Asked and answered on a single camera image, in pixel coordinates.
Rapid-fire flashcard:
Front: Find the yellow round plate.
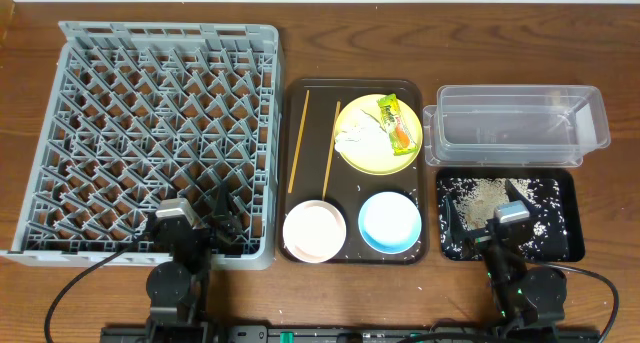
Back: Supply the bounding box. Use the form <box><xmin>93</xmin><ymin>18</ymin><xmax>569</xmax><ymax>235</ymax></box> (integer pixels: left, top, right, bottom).
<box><xmin>333</xmin><ymin>93</ymin><xmax>423</xmax><ymax>175</ymax></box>

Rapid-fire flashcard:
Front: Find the light blue bowl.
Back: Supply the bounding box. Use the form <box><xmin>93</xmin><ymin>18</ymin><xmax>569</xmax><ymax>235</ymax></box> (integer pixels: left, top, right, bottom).
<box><xmin>357</xmin><ymin>191</ymin><xmax>422</xmax><ymax>255</ymax></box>

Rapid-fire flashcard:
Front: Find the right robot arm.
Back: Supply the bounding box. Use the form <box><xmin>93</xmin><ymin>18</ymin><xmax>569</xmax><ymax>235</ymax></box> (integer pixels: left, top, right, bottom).
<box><xmin>444</xmin><ymin>181</ymin><xmax>567</xmax><ymax>334</ymax></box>

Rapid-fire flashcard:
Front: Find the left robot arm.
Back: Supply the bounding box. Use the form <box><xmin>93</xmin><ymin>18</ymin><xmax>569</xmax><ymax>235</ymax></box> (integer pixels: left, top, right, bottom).
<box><xmin>146</xmin><ymin>185</ymin><xmax>242</xmax><ymax>326</ymax></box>

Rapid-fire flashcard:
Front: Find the black food waste tray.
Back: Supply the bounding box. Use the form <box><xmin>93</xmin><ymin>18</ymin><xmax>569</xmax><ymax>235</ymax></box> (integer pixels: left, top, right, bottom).
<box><xmin>436</xmin><ymin>167</ymin><xmax>585</xmax><ymax>262</ymax></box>

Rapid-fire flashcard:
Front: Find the white tissue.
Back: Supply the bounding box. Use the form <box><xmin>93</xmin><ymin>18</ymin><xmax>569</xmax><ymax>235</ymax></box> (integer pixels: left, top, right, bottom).
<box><xmin>334</xmin><ymin>109</ymin><xmax>393</xmax><ymax>154</ymax></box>

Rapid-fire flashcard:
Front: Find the grey plastic dish rack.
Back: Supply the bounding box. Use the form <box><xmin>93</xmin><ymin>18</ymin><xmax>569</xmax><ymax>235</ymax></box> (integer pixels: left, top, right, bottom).
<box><xmin>3</xmin><ymin>21</ymin><xmax>284</xmax><ymax>270</ymax></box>

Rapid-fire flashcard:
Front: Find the dark brown serving tray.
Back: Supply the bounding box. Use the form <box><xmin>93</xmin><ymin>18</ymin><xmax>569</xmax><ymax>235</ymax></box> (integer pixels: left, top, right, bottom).
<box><xmin>277</xmin><ymin>78</ymin><xmax>429</xmax><ymax>265</ymax></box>

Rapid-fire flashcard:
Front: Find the green orange snack wrapper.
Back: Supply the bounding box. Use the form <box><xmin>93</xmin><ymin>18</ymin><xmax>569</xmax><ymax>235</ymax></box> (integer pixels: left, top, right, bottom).
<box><xmin>377</xmin><ymin>94</ymin><xmax>417</xmax><ymax>156</ymax></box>

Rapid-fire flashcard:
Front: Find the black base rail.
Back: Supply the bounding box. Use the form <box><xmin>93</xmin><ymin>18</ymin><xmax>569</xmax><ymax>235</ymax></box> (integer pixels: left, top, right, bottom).
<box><xmin>99</xmin><ymin>323</ymin><xmax>601</xmax><ymax>343</ymax></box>

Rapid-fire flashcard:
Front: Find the clear plastic waste bin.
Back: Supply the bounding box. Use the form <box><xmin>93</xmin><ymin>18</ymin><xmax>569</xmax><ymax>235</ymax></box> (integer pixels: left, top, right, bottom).
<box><xmin>423</xmin><ymin>85</ymin><xmax>611</xmax><ymax>168</ymax></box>

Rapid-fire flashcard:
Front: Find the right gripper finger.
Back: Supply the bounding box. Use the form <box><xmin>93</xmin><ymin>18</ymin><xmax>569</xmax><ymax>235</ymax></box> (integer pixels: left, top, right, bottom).
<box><xmin>504</xmin><ymin>179</ymin><xmax>532</xmax><ymax>205</ymax></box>
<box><xmin>445</xmin><ymin>194</ymin><xmax>473</xmax><ymax>258</ymax></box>

